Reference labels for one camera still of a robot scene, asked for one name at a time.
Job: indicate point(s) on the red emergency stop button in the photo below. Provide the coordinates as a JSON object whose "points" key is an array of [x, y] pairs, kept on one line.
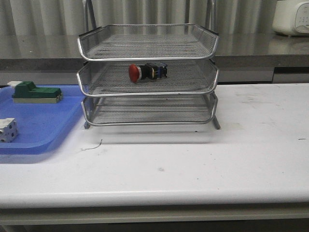
{"points": [[151, 71]]}

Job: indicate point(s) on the silver mesh tray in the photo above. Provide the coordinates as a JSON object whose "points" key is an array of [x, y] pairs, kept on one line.
{"points": [[102, 79], [124, 42], [150, 110]]}

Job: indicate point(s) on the grey back counter shelf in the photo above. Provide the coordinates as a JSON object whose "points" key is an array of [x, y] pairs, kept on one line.
{"points": [[241, 58]]}

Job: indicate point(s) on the blue plastic tray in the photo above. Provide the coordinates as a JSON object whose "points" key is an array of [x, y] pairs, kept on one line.
{"points": [[41, 126]]}

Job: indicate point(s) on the green terminal block module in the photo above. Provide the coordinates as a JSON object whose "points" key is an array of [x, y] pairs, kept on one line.
{"points": [[28, 92]]}

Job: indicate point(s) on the white electrical connector block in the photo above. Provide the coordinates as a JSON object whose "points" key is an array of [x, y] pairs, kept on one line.
{"points": [[8, 130]]}

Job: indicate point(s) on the white countertop appliance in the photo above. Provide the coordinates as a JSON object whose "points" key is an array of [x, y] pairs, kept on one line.
{"points": [[291, 17]]}

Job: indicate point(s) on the silver metal rack frame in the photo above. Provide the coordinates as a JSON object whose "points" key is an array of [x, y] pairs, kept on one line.
{"points": [[90, 24]]}

